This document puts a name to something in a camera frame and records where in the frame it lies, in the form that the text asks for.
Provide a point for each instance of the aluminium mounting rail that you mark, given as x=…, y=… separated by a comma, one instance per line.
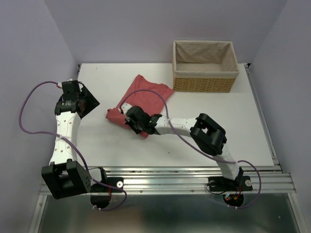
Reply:
x=192, y=180

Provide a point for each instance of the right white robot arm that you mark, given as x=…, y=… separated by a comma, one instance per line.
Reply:
x=208, y=135

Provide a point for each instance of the wicker basket with liner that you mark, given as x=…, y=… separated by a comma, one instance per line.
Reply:
x=204, y=66

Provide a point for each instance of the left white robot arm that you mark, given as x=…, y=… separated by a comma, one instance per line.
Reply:
x=65, y=176

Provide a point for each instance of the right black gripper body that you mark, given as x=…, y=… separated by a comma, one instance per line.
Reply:
x=136, y=128

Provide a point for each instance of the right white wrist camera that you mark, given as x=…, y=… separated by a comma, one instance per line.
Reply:
x=124, y=108

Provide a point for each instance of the red t shirt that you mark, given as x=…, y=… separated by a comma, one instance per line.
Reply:
x=147, y=95

